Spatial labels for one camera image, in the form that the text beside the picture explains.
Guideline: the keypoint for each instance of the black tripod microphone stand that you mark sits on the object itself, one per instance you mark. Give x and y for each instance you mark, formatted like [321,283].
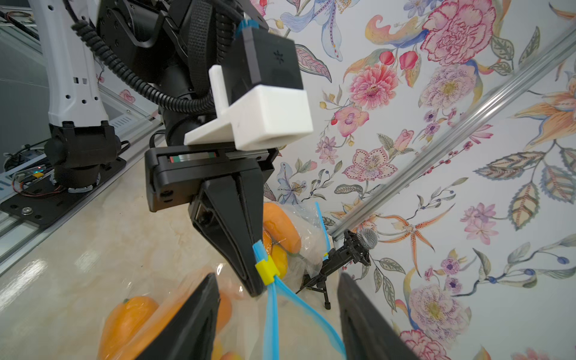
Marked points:
[355,249]

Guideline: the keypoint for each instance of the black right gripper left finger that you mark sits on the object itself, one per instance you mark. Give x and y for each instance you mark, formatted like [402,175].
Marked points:
[186,328]

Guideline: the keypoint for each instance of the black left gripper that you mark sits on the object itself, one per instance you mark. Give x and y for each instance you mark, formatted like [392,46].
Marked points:
[225,188]

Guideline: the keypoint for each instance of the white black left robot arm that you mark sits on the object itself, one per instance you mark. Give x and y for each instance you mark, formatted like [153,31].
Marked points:
[162,51]

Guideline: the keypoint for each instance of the orange mango front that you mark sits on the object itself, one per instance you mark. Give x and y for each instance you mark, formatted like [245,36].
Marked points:
[128,319]

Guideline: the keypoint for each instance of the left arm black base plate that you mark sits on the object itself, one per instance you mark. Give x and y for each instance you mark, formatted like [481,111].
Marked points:
[48,204]

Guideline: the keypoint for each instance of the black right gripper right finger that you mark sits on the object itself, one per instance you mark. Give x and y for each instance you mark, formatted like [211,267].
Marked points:
[366,334]

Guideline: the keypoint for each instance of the large orange mango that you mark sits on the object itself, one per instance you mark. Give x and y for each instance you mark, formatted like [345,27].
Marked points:
[277,223]

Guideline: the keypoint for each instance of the clear zip-top bag blue zipper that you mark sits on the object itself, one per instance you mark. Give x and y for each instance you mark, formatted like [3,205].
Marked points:
[316,243]

